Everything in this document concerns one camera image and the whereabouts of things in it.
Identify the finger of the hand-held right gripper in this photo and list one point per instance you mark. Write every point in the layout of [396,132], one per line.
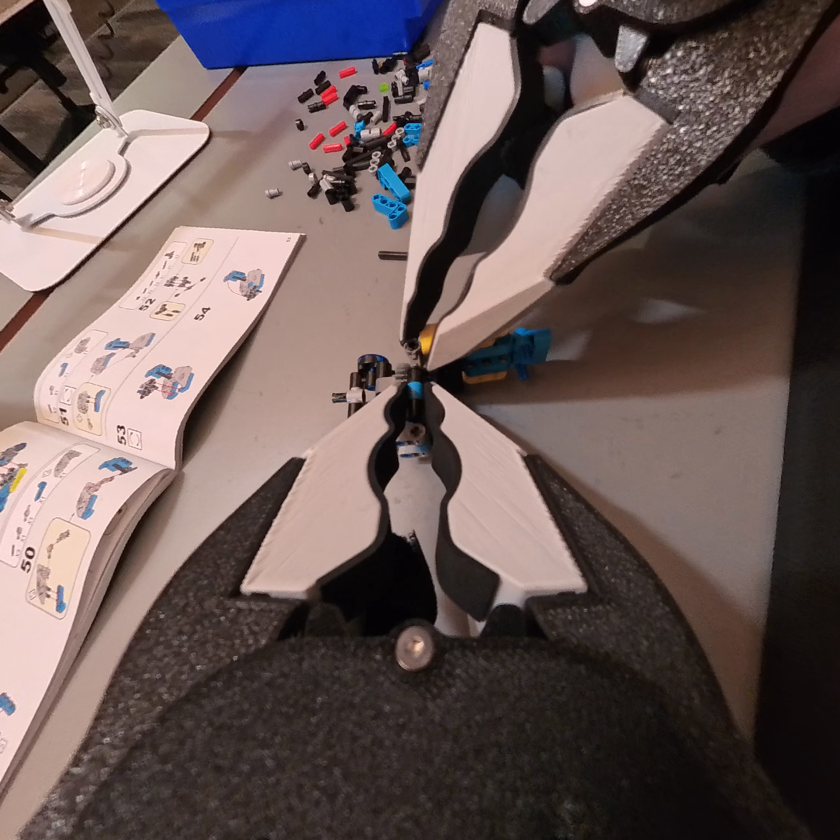
[466,171]
[565,210]

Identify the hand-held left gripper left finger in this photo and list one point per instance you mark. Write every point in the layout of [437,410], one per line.
[309,525]

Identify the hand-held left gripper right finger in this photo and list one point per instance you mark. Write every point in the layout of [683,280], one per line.
[519,525]

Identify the yellow blue brick assembly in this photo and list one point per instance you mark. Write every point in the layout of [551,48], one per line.
[505,355]

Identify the black blue brick assembly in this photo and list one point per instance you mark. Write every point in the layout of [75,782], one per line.
[387,374]

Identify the grey desk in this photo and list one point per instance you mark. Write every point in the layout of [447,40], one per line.
[656,460]

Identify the pile of loose brick parts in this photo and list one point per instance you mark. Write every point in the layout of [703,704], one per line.
[368,131]

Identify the black axle rod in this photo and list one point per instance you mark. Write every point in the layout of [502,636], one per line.
[394,256]

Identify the blue plastic bin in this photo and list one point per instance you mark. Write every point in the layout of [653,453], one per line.
[302,29]

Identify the building instruction booklet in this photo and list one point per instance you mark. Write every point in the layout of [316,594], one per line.
[118,394]

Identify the white stand base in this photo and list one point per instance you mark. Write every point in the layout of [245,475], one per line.
[92,184]

